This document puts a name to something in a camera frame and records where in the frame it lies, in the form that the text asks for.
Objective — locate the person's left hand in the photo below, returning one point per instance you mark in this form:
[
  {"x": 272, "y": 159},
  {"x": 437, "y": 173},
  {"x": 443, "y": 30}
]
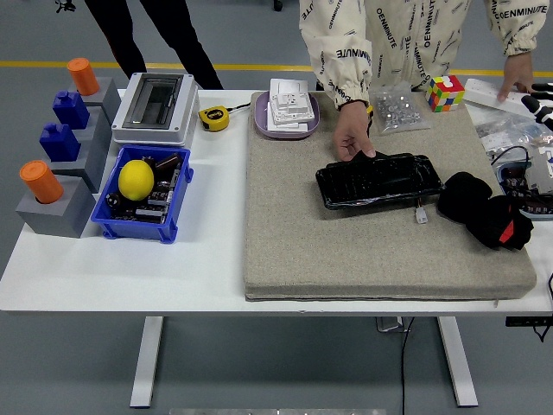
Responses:
[{"x": 516, "y": 71}]

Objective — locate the person's right hand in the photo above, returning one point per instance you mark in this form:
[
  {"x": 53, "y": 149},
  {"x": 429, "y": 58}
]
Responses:
[{"x": 352, "y": 125}]

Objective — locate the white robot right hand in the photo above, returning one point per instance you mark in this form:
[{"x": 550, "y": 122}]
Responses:
[{"x": 545, "y": 113}]

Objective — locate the person's left forearm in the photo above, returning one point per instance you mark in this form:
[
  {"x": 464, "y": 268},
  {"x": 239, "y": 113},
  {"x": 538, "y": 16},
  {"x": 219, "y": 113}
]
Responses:
[{"x": 518, "y": 26}]

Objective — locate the person's right forearm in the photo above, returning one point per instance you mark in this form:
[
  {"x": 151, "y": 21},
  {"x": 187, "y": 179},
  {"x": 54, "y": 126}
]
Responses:
[{"x": 343, "y": 73}]

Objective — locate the yellow wristband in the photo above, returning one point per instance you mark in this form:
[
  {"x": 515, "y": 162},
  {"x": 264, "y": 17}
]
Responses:
[{"x": 370, "y": 110}]

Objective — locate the white power strip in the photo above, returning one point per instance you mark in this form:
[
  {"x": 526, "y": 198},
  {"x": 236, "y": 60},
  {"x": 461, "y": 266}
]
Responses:
[{"x": 484, "y": 93}]

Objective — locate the clear plastic bags of parts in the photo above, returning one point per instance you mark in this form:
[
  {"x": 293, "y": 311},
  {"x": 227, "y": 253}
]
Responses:
[{"x": 505, "y": 134}]

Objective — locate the clear bag of metal nuts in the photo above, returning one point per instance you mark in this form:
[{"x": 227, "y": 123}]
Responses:
[{"x": 397, "y": 110}]

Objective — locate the grey metal module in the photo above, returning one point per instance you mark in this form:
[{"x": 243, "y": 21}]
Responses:
[{"x": 542, "y": 170}]

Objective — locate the colourful puzzle cube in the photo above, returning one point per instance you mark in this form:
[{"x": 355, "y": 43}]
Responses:
[{"x": 445, "y": 93}]

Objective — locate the blue tray of components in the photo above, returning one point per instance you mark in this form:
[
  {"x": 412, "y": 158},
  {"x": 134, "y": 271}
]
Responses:
[{"x": 516, "y": 190}]

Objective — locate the purple tray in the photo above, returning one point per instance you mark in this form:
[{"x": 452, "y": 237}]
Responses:
[{"x": 261, "y": 114}]

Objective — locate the grey-brown mat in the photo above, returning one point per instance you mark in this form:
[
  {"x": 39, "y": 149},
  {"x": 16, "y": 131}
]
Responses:
[{"x": 324, "y": 250}]

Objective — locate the yellow tape measure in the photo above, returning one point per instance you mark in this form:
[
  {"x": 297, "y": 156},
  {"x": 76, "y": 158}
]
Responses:
[{"x": 214, "y": 117}]

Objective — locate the black chair caster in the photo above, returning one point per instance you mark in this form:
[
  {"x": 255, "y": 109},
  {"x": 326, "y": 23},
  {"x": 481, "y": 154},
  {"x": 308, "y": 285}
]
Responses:
[{"x": 277, "y": 4}]

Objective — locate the brown cylindrical capacitor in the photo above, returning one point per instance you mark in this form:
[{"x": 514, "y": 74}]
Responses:
[{"x": 168, "y": 162}]

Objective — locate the black table control box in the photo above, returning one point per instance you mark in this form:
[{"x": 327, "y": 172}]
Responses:
[{"x": 529, "y": 321}]

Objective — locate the dark circuit board parts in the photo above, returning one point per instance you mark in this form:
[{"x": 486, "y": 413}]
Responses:
[{"x": 153, "y": 203}]

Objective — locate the yellow lemon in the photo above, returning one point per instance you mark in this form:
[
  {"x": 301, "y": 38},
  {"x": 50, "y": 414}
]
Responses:
[{"x": 136, "y": 179}]

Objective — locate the blue plastic bin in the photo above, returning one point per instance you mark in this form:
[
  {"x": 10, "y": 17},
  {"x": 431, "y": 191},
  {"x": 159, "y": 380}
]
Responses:
[{"x": 138, "y": 229}]

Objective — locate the person in background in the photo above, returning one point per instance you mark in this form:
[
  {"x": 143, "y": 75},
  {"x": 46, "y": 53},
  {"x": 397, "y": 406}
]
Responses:
[{"x": 125, "y": 43}]

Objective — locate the grey holder block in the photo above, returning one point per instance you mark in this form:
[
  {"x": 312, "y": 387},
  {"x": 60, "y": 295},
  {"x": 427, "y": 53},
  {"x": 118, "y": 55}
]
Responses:
[
  {"x": 93, "y": 166},
  {"x": 60, "y": 218},
  {"x": 109, "y": 97},
  {"x": 100, "y": 129}
]

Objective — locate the white table leg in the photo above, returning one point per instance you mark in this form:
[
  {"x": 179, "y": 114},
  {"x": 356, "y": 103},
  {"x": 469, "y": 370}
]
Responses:
[
  {"x": 458, "y": 363},
  {"x": 147, "y": 363}
]

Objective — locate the orange cylinder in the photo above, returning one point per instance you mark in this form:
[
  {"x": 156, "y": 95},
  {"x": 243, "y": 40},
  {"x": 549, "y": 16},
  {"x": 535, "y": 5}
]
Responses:
[
  {"x": 41, "y": 181},
  {"x": 83, "y": 77}
]

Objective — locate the blue block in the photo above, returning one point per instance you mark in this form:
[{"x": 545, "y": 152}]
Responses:
[
  {"x": 59, "y": 142},
  {"x": 71, "y": 110}
]

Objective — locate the small black background object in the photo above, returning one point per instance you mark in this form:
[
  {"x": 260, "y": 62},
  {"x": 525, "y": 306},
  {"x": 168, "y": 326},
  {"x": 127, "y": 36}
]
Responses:
[{"x": 65, "y": 5}]

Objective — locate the white wall socket module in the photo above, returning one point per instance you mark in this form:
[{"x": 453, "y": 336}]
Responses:
[{"x": 291, "y": 106}]

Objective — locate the white switch cover plate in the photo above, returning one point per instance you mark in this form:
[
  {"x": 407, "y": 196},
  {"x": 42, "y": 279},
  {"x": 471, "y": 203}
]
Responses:
[{"x": 281, "y": 127}]

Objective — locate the flat white switch plate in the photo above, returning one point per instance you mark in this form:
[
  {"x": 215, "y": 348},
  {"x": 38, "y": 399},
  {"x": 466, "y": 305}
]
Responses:
[{"x": 287, "y": 85}]

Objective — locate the grey electrical enclosure box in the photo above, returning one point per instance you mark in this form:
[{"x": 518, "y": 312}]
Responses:
[{"x": 151, "y": 108}]

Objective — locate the grey under-table bracket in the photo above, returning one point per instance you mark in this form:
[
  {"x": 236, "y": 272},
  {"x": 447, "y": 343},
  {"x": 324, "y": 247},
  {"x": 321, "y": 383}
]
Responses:
[{"x": 391, "y": 324}]

